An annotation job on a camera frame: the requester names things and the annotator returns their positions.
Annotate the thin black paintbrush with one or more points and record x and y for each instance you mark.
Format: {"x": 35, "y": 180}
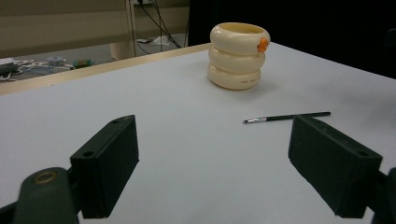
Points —
{"x": 286, "y": 117}

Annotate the beige post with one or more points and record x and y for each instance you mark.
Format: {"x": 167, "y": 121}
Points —
{"x": 124, "y": 31}

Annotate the pale blue small object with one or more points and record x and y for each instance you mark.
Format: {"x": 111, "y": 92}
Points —
{"x": 55, "y": 61}

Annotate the green and blue small object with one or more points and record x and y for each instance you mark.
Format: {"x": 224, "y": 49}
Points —
{"x": 82, "y": 63}

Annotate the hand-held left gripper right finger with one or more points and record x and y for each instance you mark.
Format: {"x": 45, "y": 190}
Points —
{"x": 330, "y": 161}

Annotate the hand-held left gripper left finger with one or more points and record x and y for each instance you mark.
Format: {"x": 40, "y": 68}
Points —
{"x": 104, "y": 161}

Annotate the cream ringed pen holder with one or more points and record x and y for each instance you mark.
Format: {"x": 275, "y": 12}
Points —
{"x": 235, "y": 56}

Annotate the white paper scrap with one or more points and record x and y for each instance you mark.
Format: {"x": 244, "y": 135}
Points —
{"x": 162, "y": 40}

